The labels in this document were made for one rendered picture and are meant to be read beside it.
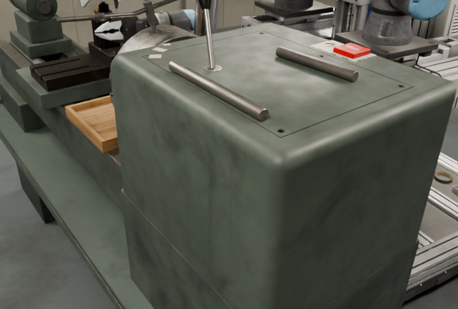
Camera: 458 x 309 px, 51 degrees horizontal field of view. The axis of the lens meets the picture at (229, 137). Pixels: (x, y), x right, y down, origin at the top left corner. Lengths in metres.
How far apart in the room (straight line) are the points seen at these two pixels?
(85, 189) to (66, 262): 0.60
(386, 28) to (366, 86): 0.59
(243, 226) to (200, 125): 0.19
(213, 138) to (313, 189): 0.19
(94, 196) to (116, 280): 0.45
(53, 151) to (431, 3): 1.58
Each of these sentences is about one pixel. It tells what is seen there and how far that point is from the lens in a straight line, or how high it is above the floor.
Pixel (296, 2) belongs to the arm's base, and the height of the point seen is 1.18.
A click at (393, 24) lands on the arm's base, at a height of 1.22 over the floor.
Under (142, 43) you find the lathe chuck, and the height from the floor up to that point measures 1.22.
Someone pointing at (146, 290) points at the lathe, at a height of 0.58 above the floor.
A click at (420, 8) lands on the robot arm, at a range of 1.38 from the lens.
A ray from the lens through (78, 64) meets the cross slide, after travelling 1.90.
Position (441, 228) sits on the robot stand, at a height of 0.21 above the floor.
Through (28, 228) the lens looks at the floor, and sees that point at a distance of 2.69.
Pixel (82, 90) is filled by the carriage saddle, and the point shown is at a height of 0.91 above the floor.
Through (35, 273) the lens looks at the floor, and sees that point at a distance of 2.43.
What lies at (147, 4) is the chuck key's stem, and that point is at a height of 1.31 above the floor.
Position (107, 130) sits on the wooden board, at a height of 0.89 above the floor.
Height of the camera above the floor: 1.61
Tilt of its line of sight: 29 degrees down
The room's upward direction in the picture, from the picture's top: 1 degrees clockwise
